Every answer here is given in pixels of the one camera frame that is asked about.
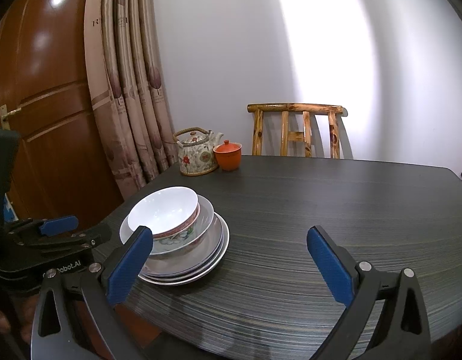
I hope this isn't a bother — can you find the medium white floral plate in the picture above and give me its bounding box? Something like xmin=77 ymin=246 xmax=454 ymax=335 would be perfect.
xmin=140 ymin=213 xmax=226 ymax=281

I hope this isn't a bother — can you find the small red patterned bowl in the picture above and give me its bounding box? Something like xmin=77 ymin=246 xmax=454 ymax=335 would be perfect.
xmin=128 ymin=186 xmax=199 ymax=234

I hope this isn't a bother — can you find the small white floral plate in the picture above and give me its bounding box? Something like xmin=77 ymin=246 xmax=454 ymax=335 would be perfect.
xmin=142 ymin=214 xmax=223 ymax=275

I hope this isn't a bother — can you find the medium white floral bowl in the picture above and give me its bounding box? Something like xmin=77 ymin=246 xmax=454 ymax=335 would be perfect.
xmin=153 ymin=203 xmax=201 ymax=239

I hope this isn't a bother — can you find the large white floral bowl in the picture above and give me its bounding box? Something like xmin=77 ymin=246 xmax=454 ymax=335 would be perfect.
xmin=119 ymin=193 xmax=215 ymax=255

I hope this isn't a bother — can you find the large white floral plate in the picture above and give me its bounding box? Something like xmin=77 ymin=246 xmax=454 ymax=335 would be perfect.
xmin=138 ymin=213 xmax=230 ymax=286

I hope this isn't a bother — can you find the blue foam mat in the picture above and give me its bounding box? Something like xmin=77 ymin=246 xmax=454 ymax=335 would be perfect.
xmin=3 ymin=194 xmax=19 ymax=223

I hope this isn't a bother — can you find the floral ceramic teapot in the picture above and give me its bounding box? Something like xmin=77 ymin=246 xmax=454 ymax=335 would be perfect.
xmin=172 ymin=127 xmax=224 ymax=176

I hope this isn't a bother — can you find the brown wooden door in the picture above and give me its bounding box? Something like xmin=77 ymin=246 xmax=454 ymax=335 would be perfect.
xmin=0 ymin=0 xmax=123 ymax=229

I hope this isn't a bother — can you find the beige patterned curtain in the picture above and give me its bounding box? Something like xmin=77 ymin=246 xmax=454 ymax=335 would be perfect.
xmin=84 ymin=0 xmax=177 ymax=198

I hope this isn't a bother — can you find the orange lidded cup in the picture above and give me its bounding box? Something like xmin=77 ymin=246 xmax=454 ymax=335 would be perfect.
xmin=213 ymin=140 xmax=242 ymax=172

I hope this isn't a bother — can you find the wooden chair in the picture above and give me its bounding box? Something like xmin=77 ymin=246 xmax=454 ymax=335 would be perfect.
xmin=246 ymin=102 xmax=345 ymax=160

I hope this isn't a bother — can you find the brass door handle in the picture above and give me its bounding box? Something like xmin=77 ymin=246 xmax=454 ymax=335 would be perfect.
xmin=0 ymin=104 xmax=22 ymax=130

